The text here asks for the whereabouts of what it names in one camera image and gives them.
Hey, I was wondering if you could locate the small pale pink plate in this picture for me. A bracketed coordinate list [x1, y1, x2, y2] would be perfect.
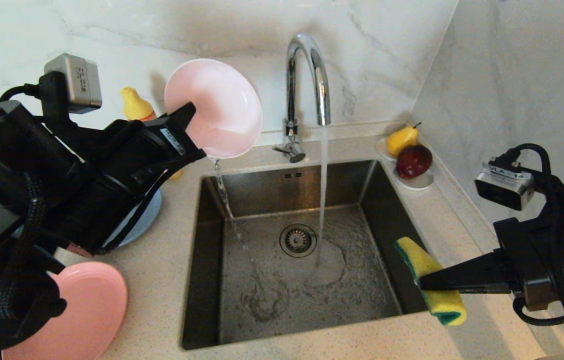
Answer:
[164, 58, 264, 160]

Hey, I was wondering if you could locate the orange yellow-capped detergent bottle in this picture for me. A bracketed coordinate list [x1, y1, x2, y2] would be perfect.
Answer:
[121, 86, 184, 182]

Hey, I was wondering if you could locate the yellow fish-shaped sponge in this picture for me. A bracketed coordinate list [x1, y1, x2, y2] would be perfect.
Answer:
[394, 236, 468, 327]

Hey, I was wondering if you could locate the chrome gooseneck faucet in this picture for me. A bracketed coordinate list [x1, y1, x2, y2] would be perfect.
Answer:
[271, 33, 332, 164]

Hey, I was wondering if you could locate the stainless steel sink basin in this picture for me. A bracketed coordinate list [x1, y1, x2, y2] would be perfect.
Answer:
[180, 160, 458, 351]

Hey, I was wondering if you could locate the blue plate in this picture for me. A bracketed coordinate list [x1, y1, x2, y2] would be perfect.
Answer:
[104, 187, 163, 249]

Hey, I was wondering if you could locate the small white fruit dish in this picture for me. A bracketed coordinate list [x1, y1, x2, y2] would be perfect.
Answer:
[375, 138, 435, 191]

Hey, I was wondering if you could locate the dark red apple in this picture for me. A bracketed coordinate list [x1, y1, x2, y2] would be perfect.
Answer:
[396, 145, 434, 180]

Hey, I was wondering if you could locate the round metal drain strainer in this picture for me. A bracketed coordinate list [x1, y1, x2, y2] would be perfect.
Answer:
[279, 224, 318, 258]

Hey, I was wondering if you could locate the yellow pear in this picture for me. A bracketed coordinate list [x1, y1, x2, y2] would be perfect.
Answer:
[386, 123, 422, 157]

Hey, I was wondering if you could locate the large salmon pink plate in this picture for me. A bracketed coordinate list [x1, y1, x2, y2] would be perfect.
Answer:
[2, 261, 129, 360]

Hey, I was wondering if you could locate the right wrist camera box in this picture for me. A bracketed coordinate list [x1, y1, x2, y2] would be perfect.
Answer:
[474, 161, 536, 211]

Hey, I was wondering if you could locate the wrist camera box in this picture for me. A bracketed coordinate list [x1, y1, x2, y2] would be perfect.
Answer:
[474, 161, 536, 211]
[44, 53, 103, 115]

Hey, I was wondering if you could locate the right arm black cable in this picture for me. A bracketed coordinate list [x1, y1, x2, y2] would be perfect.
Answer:
[492, 143, 564, 358]

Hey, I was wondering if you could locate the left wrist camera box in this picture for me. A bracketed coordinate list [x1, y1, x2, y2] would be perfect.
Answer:
[44, 53, 103, 115]

